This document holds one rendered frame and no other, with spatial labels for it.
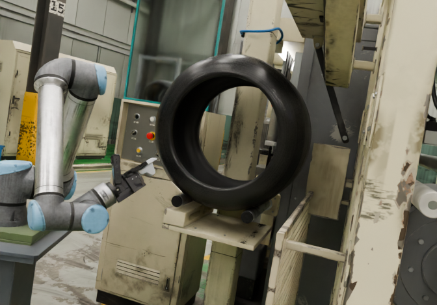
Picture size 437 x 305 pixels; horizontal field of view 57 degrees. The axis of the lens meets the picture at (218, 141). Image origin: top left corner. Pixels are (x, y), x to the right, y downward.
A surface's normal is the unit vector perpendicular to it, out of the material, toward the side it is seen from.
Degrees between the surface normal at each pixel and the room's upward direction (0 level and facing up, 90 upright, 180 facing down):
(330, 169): 90
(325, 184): 90
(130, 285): 90
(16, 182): 86
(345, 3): 162
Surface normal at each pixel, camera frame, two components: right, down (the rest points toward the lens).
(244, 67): -0.24, -0.17
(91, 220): 0.61, 0.07
